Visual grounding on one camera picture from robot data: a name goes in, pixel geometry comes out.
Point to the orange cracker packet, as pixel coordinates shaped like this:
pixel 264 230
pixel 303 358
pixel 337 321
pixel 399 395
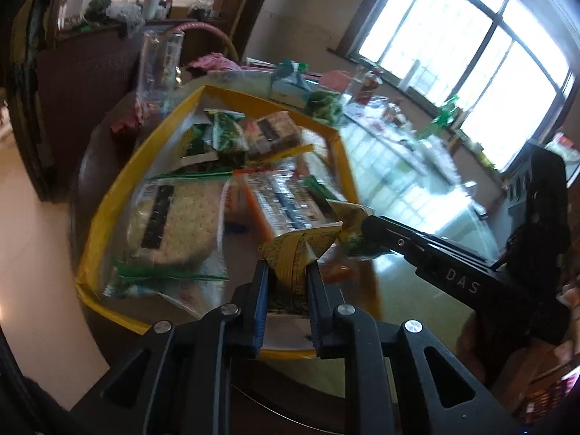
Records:
pixel 281 199

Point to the blue white snack packet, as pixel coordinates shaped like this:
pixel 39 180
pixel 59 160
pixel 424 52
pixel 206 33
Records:
pixel 235 204

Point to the pink cloth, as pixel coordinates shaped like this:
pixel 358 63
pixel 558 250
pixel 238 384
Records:
pixel 210 61

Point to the pink yellow hoop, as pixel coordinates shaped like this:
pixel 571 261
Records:
pixel 204 25

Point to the large clear cracker packet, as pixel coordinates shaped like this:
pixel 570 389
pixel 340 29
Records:
pixel 181 217

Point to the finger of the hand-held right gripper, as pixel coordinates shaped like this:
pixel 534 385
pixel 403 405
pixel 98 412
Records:
pixel 430 258

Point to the clear knotted plastic bag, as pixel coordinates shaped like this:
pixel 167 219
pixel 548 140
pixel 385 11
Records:
pixel 201 4

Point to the large window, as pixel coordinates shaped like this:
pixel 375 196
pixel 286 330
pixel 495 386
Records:
pixel 430 31

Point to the crumpled clear plastic bag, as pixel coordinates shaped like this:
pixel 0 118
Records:
pixel 124 11

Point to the flat pink packet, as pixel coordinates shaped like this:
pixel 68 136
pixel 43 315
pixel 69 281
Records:
pixel 335 79

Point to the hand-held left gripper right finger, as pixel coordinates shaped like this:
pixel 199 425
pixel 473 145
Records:
pixel 315 315

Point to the white green snack packet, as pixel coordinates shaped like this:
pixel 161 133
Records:
pixel 229 131

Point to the green plastic bottle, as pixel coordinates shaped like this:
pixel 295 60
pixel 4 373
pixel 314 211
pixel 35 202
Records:
pixel 446 111

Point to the brown cracker packet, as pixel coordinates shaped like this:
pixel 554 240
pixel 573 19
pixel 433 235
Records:
pixel 276 133

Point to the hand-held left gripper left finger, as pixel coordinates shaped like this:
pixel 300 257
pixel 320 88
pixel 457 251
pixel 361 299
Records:
pixel 260 306

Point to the small red cap bottle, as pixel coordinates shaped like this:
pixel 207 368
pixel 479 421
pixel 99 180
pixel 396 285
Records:
pixel 396 113

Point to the green leafy bundle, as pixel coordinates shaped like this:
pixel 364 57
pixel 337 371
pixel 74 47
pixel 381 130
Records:
pixel 326 104

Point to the clear glass mug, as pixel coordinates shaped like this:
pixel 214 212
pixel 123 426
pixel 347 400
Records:
pixel 158 63

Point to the teal tissue box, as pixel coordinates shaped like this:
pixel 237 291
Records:
pixel 290 93

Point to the red label liquor bottle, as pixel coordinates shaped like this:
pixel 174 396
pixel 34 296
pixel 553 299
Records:
pixel 371 88

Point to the green plant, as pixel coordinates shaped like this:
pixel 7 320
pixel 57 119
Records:
pixel 99 4

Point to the dark wooden cabinet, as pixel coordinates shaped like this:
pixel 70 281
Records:
pixel 81 99

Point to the yellow cardboard tray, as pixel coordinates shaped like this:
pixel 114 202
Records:
pixel 102 301

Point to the dark green snack packet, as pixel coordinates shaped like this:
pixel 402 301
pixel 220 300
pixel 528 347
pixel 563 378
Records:
pixel 213 163

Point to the yellow green snack packet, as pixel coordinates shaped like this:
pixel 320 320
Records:
pixel 351 217

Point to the white plastic bag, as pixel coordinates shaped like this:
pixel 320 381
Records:
pixel 564 147

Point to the pink snack packet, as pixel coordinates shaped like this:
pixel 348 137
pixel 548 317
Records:
pixel 131 118

